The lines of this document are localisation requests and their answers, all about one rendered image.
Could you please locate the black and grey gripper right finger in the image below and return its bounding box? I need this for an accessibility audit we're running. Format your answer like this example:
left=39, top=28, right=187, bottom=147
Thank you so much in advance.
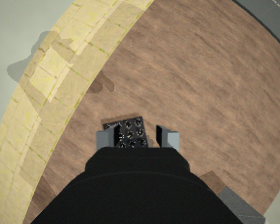
left=156, top=125, right=180, bottom=152

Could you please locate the black knob box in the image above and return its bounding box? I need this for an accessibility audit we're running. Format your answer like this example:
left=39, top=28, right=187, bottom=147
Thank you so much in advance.
left=103, top=116, right=149, bottom=147

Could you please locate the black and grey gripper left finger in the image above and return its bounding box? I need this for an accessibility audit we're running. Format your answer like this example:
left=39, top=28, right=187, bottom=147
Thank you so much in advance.
left=96, top=124, right=120, bottom=151

